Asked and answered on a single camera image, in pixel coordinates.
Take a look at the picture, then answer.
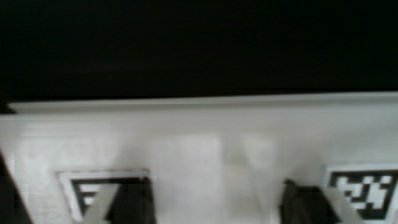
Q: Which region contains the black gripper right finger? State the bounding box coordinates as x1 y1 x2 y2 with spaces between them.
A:
279 179 341 224

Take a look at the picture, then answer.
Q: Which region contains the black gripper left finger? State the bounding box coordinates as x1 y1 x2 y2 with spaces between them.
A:
82 175 158 224

